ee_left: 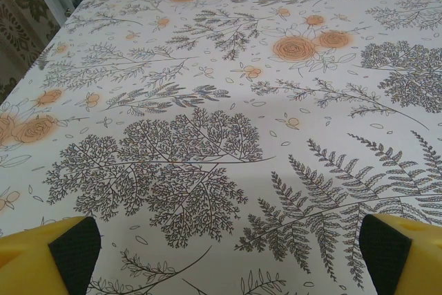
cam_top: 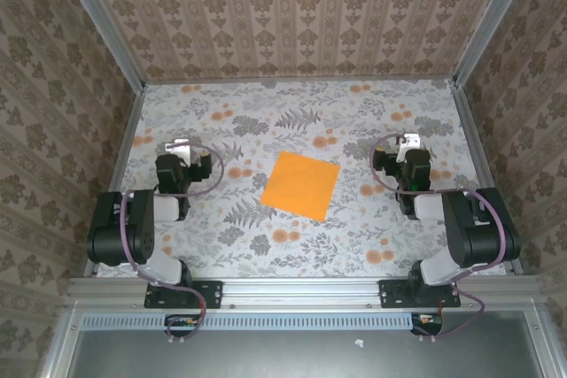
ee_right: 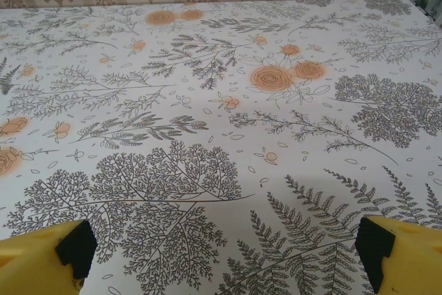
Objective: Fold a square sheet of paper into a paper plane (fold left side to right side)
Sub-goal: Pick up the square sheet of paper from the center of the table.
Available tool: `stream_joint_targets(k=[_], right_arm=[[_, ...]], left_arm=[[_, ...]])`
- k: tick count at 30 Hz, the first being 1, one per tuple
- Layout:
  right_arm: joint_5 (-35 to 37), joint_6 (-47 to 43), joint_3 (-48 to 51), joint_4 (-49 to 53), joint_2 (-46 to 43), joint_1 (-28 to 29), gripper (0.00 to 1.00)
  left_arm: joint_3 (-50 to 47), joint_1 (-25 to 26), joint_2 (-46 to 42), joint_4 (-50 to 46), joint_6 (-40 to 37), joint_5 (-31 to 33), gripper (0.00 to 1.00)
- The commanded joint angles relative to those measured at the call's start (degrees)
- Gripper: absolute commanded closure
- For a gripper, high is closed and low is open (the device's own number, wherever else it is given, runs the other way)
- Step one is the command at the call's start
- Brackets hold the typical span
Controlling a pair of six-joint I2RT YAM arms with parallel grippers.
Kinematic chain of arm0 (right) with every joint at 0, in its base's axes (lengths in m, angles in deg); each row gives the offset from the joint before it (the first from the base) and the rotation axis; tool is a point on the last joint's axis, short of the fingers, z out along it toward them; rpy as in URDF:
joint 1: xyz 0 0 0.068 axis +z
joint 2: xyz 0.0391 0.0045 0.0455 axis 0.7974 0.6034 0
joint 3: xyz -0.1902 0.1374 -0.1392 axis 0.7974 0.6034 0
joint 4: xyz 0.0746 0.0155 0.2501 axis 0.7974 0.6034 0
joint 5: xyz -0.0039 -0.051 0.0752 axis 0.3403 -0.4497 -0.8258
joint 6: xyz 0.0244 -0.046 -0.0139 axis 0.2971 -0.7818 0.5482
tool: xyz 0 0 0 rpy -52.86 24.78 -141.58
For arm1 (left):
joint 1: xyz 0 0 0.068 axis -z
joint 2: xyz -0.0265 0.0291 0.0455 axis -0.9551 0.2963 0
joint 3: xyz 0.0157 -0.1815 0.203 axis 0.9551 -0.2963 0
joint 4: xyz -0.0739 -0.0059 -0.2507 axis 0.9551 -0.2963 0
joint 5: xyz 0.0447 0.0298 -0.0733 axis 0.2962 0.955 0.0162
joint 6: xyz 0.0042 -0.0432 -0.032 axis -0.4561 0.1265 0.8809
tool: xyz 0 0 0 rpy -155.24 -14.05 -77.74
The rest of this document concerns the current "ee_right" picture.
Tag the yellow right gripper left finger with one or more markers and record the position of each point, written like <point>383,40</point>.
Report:
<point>31,260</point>

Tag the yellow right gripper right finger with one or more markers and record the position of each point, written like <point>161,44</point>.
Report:
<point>411,257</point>

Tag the floral patterned table cover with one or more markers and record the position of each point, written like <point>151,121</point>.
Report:
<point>221,119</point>

